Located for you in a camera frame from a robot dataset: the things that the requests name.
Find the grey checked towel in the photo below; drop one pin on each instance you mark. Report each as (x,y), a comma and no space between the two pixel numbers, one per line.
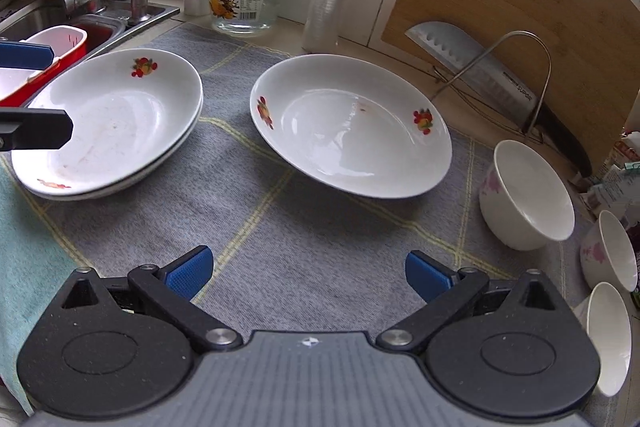
(300,232)

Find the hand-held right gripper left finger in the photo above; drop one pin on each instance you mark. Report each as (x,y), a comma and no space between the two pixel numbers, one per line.
(189,272)

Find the metal sink soap dispenser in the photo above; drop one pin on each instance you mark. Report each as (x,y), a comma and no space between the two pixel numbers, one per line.
(137,2)

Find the white plate with fruit print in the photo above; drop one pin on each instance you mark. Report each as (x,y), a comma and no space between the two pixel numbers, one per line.
(110,122)
(125,188)
(350,127)

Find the red and white drain basket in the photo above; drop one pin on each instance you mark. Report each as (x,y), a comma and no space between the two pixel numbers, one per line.
(70,42)

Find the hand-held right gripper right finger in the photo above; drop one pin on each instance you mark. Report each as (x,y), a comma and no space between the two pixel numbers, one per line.
(427,277)

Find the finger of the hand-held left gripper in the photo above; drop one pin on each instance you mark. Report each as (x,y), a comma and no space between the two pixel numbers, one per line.
(35,129)
(25,54)

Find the stainless steel sink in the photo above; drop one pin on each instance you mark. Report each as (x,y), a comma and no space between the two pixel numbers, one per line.
(160,13)

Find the white bowl with pink flowers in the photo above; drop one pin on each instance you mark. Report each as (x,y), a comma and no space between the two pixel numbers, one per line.
(612,252)
(607,337)
(530,192)

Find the white printed packet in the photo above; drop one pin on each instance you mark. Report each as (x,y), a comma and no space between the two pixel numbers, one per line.
(607,192)

